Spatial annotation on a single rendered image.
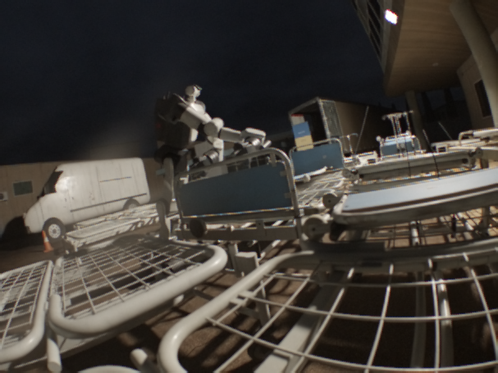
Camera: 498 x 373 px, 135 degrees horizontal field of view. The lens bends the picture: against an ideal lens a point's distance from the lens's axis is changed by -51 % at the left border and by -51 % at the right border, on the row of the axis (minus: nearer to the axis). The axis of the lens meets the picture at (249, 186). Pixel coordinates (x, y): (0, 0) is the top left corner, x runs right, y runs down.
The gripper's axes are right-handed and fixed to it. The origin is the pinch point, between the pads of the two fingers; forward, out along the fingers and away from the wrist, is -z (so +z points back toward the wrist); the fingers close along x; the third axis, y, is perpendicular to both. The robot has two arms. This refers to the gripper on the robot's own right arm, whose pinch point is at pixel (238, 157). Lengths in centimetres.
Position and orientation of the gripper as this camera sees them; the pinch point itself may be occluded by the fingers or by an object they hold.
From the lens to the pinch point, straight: 97.6
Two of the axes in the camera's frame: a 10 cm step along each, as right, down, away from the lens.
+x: 3.7, 8.6, 3.4
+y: -8.3, 1.5, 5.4
